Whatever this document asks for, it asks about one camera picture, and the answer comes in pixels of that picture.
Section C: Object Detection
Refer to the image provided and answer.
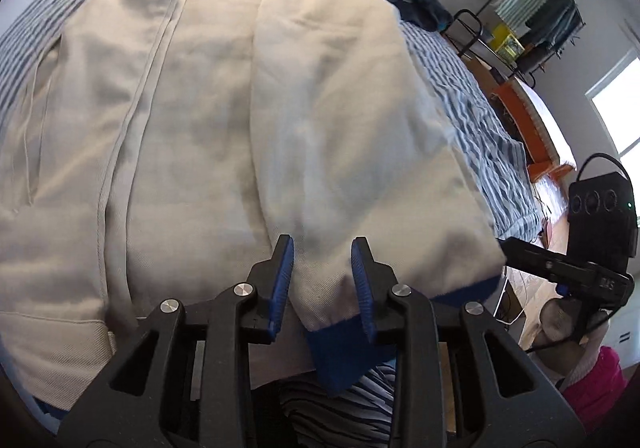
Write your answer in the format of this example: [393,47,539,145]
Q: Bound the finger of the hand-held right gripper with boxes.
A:
[499,237,592,282]

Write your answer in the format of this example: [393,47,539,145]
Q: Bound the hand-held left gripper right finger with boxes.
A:
[350,237,587,448]

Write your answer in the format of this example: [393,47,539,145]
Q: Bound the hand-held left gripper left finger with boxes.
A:
[57,234,295,448]

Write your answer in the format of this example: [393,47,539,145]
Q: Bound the beige and blue work jacket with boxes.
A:
[0,0,506,421]

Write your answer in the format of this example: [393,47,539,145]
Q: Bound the dark hanging clothes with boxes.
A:
[520,0,583,74]

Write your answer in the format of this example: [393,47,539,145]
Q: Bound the person's right hand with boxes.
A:
[538,298,615,372]

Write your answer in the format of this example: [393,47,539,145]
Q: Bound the white lace cover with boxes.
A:
[515,78,578,166]

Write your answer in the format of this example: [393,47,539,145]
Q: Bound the bright window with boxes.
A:
[585,53,640,159]

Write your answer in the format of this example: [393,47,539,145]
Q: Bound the orange furniture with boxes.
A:
[492,78,576,181]

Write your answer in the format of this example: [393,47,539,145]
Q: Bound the blue white striped blanket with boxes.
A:
[0,0,543,241]

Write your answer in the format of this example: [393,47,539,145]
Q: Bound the yellow box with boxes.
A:
[489,23,526,62]

